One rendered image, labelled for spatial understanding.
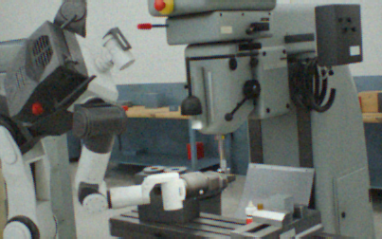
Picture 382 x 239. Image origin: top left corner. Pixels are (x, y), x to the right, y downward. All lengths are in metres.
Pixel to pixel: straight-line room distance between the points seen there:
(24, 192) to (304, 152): 1.07
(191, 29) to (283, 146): 0.69
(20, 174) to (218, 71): 0.76
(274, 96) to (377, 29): 4.27
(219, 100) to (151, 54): 6.35
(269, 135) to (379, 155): 4.12
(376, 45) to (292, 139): 4.08
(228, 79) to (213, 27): 0.19
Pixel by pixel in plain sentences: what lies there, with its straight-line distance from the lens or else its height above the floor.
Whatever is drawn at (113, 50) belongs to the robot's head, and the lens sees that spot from 1.95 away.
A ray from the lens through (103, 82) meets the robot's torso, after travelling 1.95.
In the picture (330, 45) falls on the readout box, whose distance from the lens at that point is 2.09.
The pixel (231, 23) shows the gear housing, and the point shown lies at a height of 1.69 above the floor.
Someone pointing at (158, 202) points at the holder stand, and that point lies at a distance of 2.34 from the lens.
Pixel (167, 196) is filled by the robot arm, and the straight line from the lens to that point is 2.01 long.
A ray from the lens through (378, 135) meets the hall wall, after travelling 6.49.
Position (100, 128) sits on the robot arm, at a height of 1.40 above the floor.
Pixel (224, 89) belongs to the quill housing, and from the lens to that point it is 2.02.
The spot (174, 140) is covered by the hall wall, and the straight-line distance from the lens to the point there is 8.20.
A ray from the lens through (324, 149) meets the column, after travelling 2.39.
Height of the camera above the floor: 1.61
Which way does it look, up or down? 7 degrees down
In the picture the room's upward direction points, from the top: 5 degrees counter-clockwise
